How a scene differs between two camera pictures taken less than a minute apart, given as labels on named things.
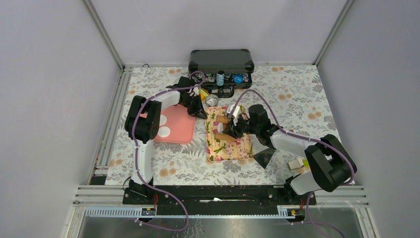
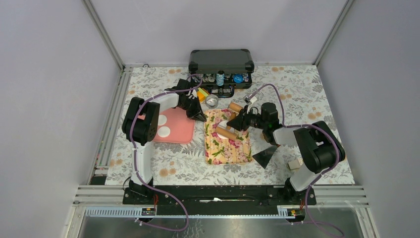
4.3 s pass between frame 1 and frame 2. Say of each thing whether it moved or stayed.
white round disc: moved
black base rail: stayed
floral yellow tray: stayed
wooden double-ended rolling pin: moved
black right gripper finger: moved
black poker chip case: stayed
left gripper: stayed
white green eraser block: stayed
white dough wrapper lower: stayed
